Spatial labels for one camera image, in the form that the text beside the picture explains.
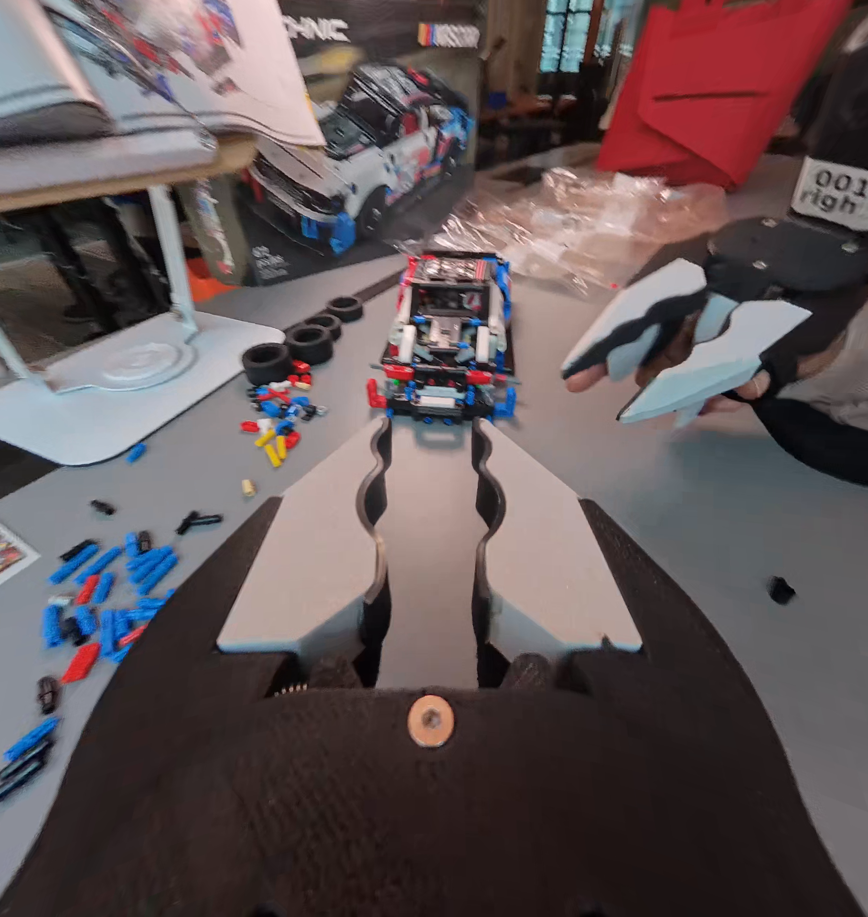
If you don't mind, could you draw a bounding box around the pile of mixed coloured bricks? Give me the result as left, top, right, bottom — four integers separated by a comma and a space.
239, 360, 329, 468

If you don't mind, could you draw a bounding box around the person's right hand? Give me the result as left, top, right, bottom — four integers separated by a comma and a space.
566, 317, 774, 419

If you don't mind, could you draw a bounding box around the open instruction booklet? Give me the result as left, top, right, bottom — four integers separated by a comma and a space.
0, 0, 327, 151

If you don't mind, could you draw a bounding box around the toy car set box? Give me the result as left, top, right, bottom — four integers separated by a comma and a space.
178, 0, 488, 289

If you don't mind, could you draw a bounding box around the long dark axle pin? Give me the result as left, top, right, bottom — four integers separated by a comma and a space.
0, 761, 48, 805
0, 739, 54, 782

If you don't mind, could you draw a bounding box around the pile of blue connector pins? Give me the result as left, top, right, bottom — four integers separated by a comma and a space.
41, 529, 178, 667

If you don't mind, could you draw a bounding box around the red felt bag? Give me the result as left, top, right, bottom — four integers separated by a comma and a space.
596, 0, 856, 192

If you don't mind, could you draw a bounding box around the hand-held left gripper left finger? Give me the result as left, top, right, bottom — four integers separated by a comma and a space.
216, 417, 393, 659

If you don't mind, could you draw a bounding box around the long blue axle pin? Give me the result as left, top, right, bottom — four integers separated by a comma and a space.
2, 716, 62, 762

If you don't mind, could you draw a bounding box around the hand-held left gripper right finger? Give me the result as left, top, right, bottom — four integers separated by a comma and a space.
471, 419, 645, 659

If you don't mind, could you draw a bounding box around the red flat brick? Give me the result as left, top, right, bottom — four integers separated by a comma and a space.
60, 642, 102, 683

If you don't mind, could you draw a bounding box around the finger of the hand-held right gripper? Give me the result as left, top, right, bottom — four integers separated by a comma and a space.
561, 258, 741, 383
616, 301, 813, 429

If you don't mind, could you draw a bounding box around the person's right forearm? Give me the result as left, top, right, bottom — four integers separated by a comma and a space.
792, 287, 868, 438

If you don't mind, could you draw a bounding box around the heap of clear plastic bags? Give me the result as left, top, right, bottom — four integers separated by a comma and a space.
434, 166, 730, 296

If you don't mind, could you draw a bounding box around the white book stand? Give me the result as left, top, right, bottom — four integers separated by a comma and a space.
0, 132, 286, 467

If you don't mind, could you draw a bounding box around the brick-built toy race car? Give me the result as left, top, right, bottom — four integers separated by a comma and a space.
365, 252, 518, 428

